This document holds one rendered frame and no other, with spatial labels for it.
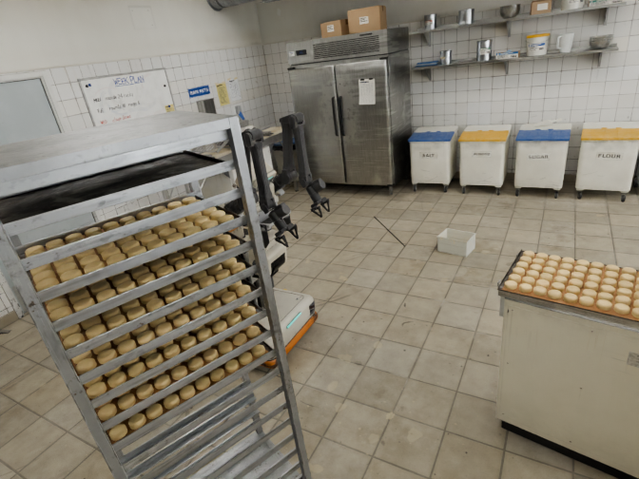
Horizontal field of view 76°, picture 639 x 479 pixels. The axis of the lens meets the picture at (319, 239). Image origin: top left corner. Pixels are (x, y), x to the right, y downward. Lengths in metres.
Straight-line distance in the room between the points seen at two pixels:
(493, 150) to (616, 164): 1.24
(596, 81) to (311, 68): 3.36
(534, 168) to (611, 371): 3.66
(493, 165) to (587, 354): 3.71
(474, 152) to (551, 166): 0.86
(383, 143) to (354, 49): 1.18
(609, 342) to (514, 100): 4.34
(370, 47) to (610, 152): 2.90
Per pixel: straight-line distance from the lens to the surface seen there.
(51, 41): 5.00
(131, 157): 1.17
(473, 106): 6.07
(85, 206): 1.17
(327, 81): 5.68
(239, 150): 1.24
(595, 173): 5.51
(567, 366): 2.17
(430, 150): 5.62
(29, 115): 4.81
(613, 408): 2.26
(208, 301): 1.45
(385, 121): 5.43
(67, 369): 1.28
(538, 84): 5.95
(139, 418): 1.54
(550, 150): 5.42
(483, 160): 5.51
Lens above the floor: 1.97
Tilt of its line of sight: 25 degrees down
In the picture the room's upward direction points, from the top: 8 degrees counter-clockwise
